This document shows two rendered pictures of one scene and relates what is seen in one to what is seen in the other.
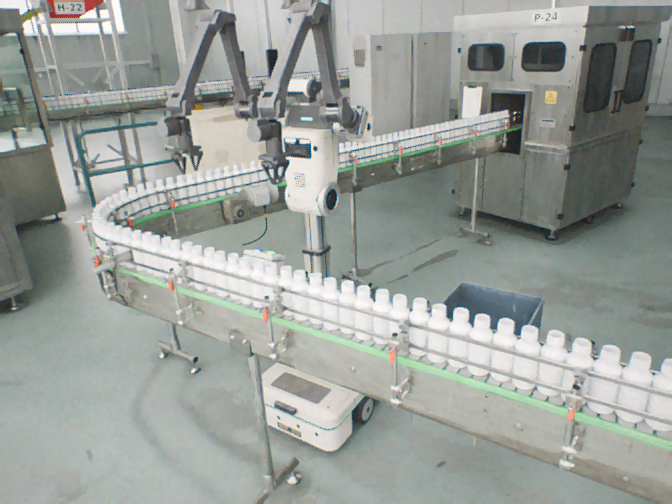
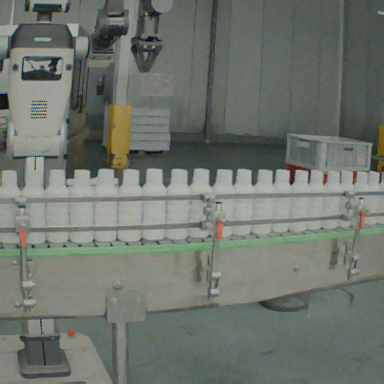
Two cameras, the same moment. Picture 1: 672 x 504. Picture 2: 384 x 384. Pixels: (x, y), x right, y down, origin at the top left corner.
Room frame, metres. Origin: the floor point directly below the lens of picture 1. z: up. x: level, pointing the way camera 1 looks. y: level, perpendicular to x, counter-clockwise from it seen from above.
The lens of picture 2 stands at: (0.85, 1.24, 1.35)
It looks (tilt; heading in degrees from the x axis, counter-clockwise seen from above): 11 degrees down; 302
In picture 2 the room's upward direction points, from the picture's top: 4 degrees clockwise
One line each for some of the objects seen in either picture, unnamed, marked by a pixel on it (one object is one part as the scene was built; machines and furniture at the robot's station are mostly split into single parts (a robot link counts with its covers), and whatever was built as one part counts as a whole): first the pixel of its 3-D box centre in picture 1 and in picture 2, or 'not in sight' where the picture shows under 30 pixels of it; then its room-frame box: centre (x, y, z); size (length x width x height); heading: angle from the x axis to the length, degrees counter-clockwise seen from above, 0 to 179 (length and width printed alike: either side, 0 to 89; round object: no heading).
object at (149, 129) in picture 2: not in sight; (135, 129); (7.91, -7.48, 0.50); 1.24 x 1.03 x 1.00; 59
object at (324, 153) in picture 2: not in sight; (330, 152); (2.02, -2.54, 1.00); 0.61 x 0.41 x 0.22; 63
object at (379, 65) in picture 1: (380, 102); not in sight; (7.81, -0.77, 0.96); 0.82 x 0.50 x 1.91; 128
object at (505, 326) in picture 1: (503, 349); not in sight; (1.11, -0.42, 1.08); 0.06 x 0.06 x 0.17
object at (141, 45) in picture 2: (275, 170); (146, 55); (1.69, 0.19, 1.45); 0.07 x 0.07 x 0.09; 56
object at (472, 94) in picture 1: (471, 102); not in sight; (5.15, -1.40, 1.22); 0.23 x 0.04 x 0.32; 38
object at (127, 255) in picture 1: (119, 282); not in sight; (1.91, 0.90, 0.96); 0.23 x 0.10 x 0.27; 146
